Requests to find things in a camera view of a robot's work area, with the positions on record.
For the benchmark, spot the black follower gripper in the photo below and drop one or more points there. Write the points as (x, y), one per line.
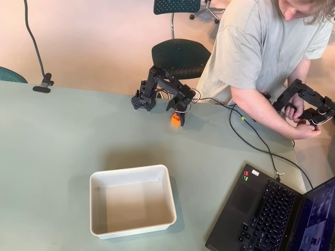
(180, 105)

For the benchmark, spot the white plastic tray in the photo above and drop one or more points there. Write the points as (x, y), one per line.
(131, 204)

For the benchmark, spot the person in pale green shirt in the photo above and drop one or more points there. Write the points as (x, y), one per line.
(248, 47)

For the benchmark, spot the person's left forearm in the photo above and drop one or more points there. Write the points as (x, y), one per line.
(301, 75)

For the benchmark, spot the black gooseneck with clamp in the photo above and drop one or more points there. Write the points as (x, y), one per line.
(43, 85)

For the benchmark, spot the black leader robot arm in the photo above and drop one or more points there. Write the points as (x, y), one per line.
(311, 96)

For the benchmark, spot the person's right forearm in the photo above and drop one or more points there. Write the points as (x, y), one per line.
(261, 109)

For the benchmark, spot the person's left hand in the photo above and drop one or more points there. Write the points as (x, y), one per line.
(298, 113)

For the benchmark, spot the person's right hand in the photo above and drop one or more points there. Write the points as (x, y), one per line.
(308, 132)

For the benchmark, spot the black laptop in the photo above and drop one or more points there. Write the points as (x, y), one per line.
(261, 214)

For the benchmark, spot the black follower robot arm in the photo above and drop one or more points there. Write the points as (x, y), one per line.
(162, 78)

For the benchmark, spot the office chair wheeled base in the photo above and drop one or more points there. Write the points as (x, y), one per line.
(206, 11)

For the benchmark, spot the dark perforated chair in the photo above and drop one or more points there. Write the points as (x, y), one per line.
(178, 57)

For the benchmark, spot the orange cube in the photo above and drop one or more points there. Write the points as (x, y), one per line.
(174, 122)

